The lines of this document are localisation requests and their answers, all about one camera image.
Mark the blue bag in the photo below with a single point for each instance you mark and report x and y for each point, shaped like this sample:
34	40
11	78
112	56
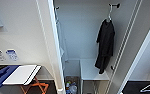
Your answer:
0	77

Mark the flat white board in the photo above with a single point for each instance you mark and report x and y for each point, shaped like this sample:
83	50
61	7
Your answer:
22	74

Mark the box with bottles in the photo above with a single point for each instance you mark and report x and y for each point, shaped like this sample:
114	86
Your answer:
71	88

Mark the black hanging garment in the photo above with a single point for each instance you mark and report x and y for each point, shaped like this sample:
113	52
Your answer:
105	44

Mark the wall plate with blue print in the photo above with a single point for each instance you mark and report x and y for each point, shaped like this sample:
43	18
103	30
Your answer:
11	55

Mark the orange folding stand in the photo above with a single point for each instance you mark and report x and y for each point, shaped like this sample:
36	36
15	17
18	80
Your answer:
37	86

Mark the white wardrobe body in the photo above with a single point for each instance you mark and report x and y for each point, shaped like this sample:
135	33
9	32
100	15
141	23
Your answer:
81	30

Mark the black wardrobe hook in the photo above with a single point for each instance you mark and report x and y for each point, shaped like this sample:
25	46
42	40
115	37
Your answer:
116	5

